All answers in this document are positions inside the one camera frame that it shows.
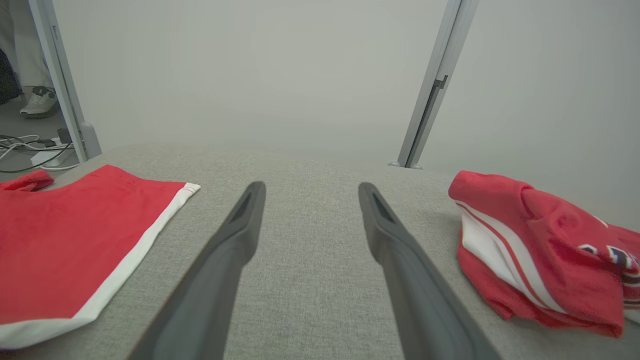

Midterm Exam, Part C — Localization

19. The white floor cable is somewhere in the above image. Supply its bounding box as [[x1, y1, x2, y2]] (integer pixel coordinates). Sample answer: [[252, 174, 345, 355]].
[[0, 134, 62, 161]]

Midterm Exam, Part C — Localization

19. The white trouser leg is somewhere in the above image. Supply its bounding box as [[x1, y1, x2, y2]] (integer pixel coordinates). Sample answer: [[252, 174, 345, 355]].
[[0, 0, 53, 91]]

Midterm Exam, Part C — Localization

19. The red shorts white band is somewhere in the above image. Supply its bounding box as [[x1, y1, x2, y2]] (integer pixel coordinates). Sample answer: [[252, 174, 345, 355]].
[[0, 165, 202, 351]]

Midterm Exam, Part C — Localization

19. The white sneaker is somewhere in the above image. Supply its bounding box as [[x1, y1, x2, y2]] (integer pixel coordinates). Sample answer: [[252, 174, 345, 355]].
[[20, 86, 60, 119]]

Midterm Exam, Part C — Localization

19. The grey partition post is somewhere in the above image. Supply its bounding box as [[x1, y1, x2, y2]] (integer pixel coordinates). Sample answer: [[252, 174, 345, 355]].
[[389, 0, 481, 170], [28, 0, 103, 163]]

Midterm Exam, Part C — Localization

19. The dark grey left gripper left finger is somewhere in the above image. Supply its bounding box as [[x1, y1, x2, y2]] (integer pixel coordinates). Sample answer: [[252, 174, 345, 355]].
[[127, 181, 267, 360]]

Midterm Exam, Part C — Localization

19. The white power strip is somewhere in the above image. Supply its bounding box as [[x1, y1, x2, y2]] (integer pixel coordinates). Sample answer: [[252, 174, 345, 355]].
[[31, 145, 76, 168]]

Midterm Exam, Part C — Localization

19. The dark patterned fabric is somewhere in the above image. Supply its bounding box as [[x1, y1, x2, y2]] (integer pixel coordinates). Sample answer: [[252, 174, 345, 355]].
[[0, 47, 23, 106]]

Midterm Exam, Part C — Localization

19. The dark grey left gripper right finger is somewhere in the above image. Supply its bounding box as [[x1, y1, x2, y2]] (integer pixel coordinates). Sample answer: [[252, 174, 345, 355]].
[[357, 182, 501, 360]]

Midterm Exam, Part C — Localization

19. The red basketball jersey white trim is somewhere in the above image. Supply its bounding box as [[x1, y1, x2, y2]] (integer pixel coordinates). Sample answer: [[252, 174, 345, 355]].
[[448, 170, 640, 339]]

